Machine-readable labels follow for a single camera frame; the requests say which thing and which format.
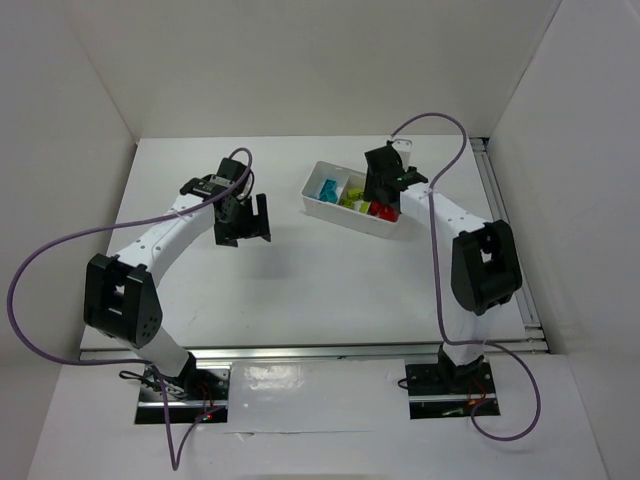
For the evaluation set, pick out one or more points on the aluminium rail front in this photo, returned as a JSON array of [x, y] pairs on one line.
[[316, 352]]

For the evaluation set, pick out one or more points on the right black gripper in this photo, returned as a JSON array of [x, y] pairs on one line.
[[379, 179]]

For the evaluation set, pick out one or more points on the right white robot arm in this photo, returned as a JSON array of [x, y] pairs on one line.
[[475, 262]]

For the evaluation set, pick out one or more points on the green long lego brick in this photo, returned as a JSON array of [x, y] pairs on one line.
[[347, 203]]

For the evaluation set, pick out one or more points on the cyan curved lego brick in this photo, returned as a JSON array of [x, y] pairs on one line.
[[329, 196]]

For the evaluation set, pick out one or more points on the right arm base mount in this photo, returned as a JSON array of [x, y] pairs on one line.
[[438, 389]]

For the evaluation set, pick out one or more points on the aluminium rail right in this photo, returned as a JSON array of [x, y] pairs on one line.
[[534, 336]]

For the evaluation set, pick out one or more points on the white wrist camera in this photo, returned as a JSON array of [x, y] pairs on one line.
[[404, 148], [248, 187]]

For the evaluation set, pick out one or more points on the white three-compartment tray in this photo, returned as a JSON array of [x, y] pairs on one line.
[[346, 178]]

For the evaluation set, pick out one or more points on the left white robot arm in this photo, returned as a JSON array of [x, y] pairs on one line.
[[121, 299]]

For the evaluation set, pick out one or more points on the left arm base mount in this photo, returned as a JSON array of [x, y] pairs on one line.
[[210, 398]]

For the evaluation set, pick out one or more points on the cyan long lego upturned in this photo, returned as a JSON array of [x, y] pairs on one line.
[[329, 184]]

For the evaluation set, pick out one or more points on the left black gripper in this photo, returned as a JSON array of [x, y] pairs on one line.
[[248, 219]]

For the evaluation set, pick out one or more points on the aluminium rail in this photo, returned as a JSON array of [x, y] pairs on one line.
[[316, 352], [534, 336]]

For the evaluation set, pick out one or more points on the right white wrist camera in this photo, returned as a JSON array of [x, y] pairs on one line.
[[404, 148]]

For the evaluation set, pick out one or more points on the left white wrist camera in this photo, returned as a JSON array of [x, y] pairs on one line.
[[248, 187]]

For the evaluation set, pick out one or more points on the red arch lego brick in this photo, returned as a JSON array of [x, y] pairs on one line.
[[384, 212]]

